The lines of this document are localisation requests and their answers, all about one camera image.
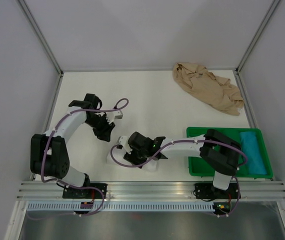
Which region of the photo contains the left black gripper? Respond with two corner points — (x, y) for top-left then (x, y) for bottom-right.
(83, 114), (115, 143)

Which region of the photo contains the white t shirt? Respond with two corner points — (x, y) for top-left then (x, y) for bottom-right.
(106, 146), (158, 172)

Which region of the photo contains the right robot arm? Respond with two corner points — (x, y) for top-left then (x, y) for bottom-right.
(118, 129), (247, 198)

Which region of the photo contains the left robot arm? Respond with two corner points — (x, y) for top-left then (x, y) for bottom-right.
(30, 93), (118, 198)

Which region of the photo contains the green plastic tray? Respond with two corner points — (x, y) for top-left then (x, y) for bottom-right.
(188, 127), (274, 179)

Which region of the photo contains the beige t shirt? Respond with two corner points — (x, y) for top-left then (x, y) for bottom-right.
(172, 62), (244, 116)

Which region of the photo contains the teal rolled t shirt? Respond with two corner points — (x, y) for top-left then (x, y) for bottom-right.
(239, 131), (267, 176)

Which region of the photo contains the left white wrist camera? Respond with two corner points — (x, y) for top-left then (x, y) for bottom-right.
(106, 110), (123, 123)

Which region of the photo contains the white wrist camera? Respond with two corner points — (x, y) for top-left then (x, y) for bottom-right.
(117, 135), (132, 154)
(106, 110), (123, 123)

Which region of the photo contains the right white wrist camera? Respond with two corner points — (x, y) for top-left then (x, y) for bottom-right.
(117, 135), (132, 154)

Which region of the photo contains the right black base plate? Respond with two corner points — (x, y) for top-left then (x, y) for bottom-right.
(193, 182), (240, 202)

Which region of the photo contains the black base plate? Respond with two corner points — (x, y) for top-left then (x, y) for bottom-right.
(62, 183), (108, 200)
(193, 182), (240, 202)

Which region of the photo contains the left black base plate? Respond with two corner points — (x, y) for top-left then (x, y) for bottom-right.
(62, 183), (108, 200)

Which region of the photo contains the aluminium front rail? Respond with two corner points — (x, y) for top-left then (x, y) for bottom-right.
(16, 181), (285, 202)

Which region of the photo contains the white slotted cable duct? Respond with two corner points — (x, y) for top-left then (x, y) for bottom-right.
(27, 201), (215, 212)

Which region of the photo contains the left aluminium frame post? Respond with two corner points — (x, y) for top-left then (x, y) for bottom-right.
(16, 0), (64, 76)

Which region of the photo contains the aluminium frame post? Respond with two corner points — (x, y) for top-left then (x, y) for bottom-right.
(235, 0), (282, 74)
(16, 0), (64, 76)

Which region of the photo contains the right aluminium frame post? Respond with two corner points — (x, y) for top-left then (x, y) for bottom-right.
(235, 0), (282, 74)

